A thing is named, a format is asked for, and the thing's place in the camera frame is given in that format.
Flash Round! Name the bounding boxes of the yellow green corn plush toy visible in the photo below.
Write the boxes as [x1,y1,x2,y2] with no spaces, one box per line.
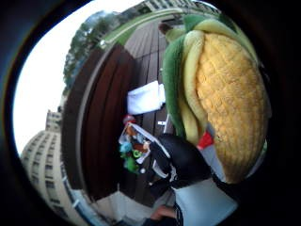
[161,13,273,185]

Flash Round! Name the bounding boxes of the white box of colourful toys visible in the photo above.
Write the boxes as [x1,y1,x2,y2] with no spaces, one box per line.
[118,114,172,175]

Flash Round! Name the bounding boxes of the white cloth bag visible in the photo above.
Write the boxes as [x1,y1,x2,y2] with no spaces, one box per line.
[126,80,166,116]

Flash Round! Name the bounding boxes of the beige multi-storey building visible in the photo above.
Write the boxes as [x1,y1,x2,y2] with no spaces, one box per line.
[20,108,87,226]

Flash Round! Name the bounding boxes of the green trees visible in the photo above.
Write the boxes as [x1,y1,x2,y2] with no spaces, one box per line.
[62,10,118,92]

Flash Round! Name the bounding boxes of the long white building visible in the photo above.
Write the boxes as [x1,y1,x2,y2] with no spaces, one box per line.
[142,0,221,16]

